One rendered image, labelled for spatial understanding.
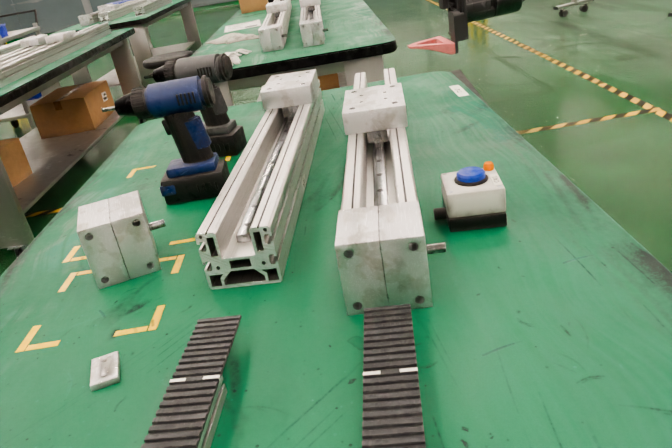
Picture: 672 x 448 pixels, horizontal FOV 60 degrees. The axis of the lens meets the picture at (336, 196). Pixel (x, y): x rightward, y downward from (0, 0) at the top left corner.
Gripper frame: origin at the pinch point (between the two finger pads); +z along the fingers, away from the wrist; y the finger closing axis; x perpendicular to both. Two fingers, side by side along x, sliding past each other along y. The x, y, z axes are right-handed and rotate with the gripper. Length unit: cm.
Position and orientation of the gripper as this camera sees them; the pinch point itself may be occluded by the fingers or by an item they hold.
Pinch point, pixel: (410, 18)
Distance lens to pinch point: 106.7
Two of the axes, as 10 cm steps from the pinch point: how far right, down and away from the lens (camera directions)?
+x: 2.0, 4.4, -8.8
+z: -9.7, 2.4, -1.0
